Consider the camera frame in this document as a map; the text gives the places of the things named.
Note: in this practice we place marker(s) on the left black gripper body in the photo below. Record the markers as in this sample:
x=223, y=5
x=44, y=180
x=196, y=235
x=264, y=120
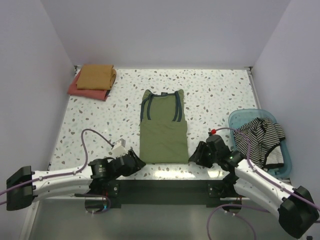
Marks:
x=128, y=172

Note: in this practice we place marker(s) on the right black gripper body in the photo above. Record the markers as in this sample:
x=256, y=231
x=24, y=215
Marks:
x=215, y=157

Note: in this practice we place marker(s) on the olive green tank top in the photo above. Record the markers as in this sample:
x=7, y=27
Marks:
x=163, y=128

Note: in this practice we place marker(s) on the striped black white tank top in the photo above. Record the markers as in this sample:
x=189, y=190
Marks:
x=261, y=138

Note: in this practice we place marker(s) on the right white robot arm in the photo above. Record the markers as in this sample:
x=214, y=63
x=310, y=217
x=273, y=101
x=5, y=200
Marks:
x=293, y=207

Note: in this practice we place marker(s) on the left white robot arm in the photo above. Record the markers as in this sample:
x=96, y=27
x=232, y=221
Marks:
x=92, y=180

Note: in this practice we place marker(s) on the salmon red folded tank top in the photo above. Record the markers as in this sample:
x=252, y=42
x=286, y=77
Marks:
x=100, y=95

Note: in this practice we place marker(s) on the mustard folded tank top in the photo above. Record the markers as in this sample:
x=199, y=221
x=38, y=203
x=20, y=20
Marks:
x=96, y=77

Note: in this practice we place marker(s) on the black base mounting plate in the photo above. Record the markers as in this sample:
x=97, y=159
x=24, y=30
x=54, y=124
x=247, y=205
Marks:
x=116, y=193

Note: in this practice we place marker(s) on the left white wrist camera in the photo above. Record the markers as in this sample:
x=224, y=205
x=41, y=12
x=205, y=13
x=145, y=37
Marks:
x=119, y=148

